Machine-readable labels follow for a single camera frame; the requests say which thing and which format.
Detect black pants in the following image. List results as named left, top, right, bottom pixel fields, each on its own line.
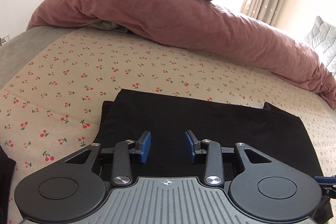
left=95, top=90, right=333, bottom=223

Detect cherry print bed sheet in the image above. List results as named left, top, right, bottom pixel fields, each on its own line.
left=1, top=28, right=335, bottom=186

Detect pink duvet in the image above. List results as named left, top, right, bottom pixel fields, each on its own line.
left=28, top=0, right=335, bottom=108

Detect grey quilted headboard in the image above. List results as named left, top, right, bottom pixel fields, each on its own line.
left=305, top=16, right=336, bottom=77

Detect grey bed cover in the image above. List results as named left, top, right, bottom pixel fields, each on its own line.
left=0, top=26, right=75, bottom=87

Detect wall socket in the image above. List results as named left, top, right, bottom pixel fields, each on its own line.
left=0, top=34, right=10, bottom=46

